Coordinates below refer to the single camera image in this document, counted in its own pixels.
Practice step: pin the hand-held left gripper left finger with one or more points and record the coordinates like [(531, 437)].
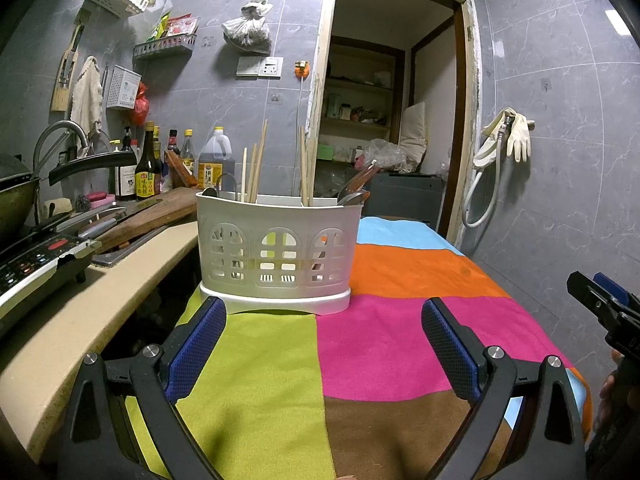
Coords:
[(195, 345)]

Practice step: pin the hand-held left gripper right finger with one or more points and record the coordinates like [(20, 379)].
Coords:
[(450, 350)]

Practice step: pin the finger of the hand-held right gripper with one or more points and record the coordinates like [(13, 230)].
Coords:
[(585, 290), (610, 285)]

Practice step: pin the white plastic utensil holder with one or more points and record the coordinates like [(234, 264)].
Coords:
[(280, 220)]

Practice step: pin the wooden chopstick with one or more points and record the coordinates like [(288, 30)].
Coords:
[(261, 155), (252, 175), (244, 175), (307, 180), (302, 170)]

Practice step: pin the person's right hand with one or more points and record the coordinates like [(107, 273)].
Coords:
[(606, 390)]

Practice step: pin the colourful patchwork cloth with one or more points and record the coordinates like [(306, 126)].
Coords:
[(380, 340)]

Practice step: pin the wooden cutting board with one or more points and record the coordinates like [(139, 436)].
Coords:
[(155, 212)]

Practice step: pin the kitchen knife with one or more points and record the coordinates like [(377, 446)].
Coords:
[(125, 217), (95, 216)]

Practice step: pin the grey cabinet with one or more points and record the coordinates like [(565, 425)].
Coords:
[(407, 200)]

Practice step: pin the cream rubber glove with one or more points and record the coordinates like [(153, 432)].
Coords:
[(520, 135), (487, 145)]

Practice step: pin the induction cooker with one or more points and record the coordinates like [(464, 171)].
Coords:
[(40, 270)]

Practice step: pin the pink soap dish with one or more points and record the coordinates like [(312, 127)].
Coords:
[(102, 198)]

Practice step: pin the soy sauce bottle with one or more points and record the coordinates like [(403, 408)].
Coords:
[(148, 175)]

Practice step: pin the dark bottle white label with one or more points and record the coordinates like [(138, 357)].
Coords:
[(124, 180)]

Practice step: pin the steel scrubber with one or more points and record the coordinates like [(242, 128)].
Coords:
[(83, 202)]

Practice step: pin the cooking oil jug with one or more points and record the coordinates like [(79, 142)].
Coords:
[(216, 160)]

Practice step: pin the yellow cap bottle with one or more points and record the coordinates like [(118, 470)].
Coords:
[(156, 135), (187, 155)]

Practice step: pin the dark sauce bottle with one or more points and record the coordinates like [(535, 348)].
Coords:
[(173, 142)]

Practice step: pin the clear plastic bag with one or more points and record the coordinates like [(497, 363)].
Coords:
[(387, 152)]

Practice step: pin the beige pillow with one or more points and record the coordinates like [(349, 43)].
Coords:
[(414, 130)]

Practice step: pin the green box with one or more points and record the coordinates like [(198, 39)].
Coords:
[(325, 152)]

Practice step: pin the dark wok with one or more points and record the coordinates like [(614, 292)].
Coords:
[(12, 200)]

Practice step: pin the red plastic bag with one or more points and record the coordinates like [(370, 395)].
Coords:
[(141, 105)]

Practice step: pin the wooden shelf unit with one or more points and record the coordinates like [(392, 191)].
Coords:
[(360, 110)]

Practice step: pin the metal faucet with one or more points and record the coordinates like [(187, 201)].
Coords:
[(55, 127)]

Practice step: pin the beige hanging towel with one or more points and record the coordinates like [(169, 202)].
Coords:
[(87, 95)]

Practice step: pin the hanging plastic bag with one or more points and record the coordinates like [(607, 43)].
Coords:
[(247, 30)]

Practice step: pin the red packet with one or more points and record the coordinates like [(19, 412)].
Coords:
[(182, 25)]

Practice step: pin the yellow green packet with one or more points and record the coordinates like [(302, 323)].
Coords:
[(159, 26)]

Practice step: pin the white perforated wall box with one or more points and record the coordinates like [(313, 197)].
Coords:
[(123, 87)]

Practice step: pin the wall socket plate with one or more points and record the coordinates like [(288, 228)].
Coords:
[(260, 67)]

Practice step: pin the orange wall hook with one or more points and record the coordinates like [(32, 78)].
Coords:
[(302, 70)]

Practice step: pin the grey wall shelf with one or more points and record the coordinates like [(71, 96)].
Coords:
[(165, 47)]

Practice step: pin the white door frame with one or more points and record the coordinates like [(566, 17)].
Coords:
[(320, 60)]

